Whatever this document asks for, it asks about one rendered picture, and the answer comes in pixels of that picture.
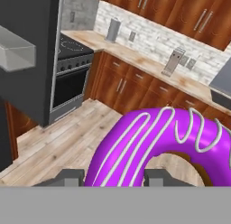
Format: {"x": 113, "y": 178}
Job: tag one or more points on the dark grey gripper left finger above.
{"x": 71, "y": 177}

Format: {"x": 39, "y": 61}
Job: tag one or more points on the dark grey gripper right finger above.
{"x": 156, "y": 178}

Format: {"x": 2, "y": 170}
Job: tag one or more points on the purple donut with white stripes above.
{"x": 126, "y": 143}

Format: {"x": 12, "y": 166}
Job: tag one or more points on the dark grey fridge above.
{"x": 33, "y": 95}

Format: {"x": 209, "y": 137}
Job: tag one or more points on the brown wooden side panel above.
{"x": 21, "y": 122}

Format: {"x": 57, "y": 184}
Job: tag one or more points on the brown wooden base cupboards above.
{"x": 129, "y": 89}

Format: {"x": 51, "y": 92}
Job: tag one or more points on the black and steel oven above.
{"x": 70, "y": 83}

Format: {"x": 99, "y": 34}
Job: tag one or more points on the dark grey box appliance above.
{"x": 222, "y": 83}

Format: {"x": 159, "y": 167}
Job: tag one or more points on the grey upright countertop appliance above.
{"x": 173, "y": 61}

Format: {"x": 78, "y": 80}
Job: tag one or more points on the grey cylindrical canister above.
{"x": 113, "y": 29}

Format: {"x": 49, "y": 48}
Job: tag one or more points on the grey wall socket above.
{"x": 191, "y": 63}
{"x": 72, "y": 16}
{"x": 132, "y": 36}
{"x": 183, "y": 60}

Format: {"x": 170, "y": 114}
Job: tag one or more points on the brown wooden wall cupboards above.
{"x": 180, "y": 14}

